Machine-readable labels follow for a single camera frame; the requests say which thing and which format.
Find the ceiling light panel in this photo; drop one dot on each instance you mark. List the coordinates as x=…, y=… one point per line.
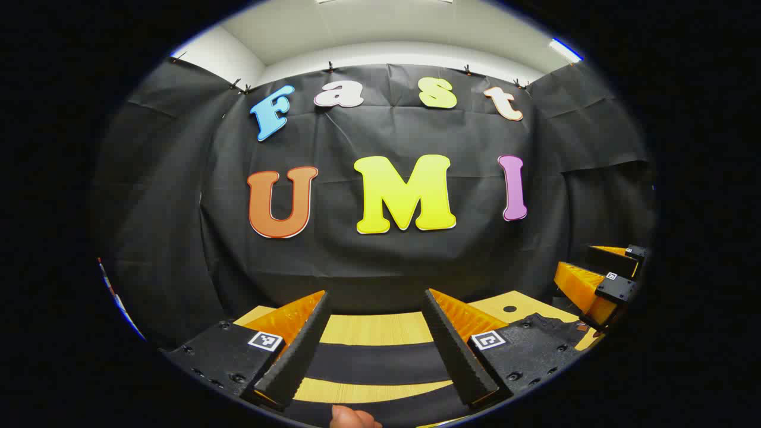
x=565, y=50

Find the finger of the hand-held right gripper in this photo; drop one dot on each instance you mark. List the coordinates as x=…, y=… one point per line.
x=618, y=288
x=609, y=261

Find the black backdrop cloth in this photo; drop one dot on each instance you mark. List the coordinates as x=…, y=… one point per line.
x=357, y=267

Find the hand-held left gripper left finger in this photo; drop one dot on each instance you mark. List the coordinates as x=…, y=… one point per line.
x=297, y=356

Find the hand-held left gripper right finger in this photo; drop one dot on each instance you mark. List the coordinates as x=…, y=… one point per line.
x=458, y=362

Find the black jeans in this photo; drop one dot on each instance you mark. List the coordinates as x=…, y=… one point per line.
x=380, y=362

